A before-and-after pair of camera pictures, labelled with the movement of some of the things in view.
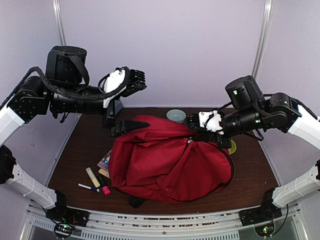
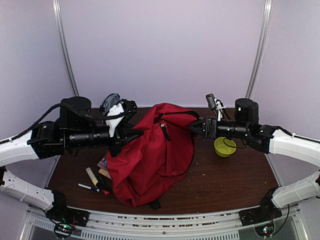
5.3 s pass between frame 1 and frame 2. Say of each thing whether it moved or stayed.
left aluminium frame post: stayed
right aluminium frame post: stayed
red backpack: moved
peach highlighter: stayed
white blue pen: stayed
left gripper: moved
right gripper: moved
